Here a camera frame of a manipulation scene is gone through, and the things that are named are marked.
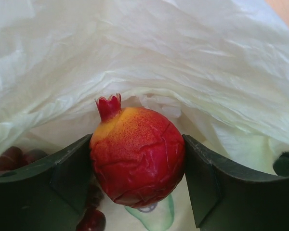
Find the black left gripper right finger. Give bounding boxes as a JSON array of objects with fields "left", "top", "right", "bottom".
[{"left": 184, "top": 135, "right": 289, "bottom": 231}]

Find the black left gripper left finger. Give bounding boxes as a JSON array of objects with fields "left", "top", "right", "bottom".
[{"left": 0, "top": 134, "right": 92, "bottom": 231}]

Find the dark red grape bunch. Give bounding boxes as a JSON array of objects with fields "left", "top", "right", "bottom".
[{"left": 0, "top": 146, "right": 106, "bottom": 231}]

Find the red orange pomegranate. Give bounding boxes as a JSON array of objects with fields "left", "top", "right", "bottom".
[{"left": 89, "top": 94, "right": 185, "bottom": 208}]

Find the light green plastic bag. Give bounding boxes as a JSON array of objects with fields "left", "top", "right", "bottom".
[{"left": 0, "top": 0, "right": 289, "bottom": 231}]

